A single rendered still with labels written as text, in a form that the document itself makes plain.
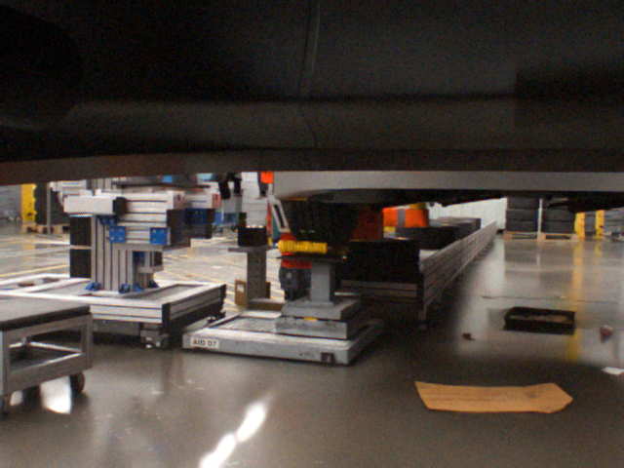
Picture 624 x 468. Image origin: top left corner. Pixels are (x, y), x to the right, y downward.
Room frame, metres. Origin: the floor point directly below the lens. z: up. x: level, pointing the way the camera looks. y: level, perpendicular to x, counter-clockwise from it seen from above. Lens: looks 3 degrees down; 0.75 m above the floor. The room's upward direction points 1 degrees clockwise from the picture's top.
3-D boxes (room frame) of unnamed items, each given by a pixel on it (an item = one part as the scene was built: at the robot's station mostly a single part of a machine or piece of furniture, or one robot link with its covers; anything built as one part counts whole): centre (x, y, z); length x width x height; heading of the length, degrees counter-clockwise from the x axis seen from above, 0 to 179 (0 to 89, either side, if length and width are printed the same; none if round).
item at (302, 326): (3.39, -0.07, 0.13); 0.50 x 0.36 x 0.10; 162
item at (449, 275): (5.07, -0.61, 0.14); 2.47 x 0.85 x 0.27; 162
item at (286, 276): (3.73, -0.03, 0.26); 0.42 x 0.18 x 0.35; 72
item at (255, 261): (4.16, 0.35, 0.21); 0.10 x 0.10 x 0.42; 72
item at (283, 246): (3.25, 0.05, 0.51); 0.29 x 0.06 x 0.06; 72
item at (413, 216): (5.74, -0.73, 0.69); 0.52 x 0.17 x 0.35; 72
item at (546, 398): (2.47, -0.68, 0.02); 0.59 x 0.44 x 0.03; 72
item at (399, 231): (6.82, -1.17, 0.39); 0.66 x 0.66 x 0.24
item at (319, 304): (3.34, -0.06, 0.32); 0.40 x 0.30 x 0.28; 162
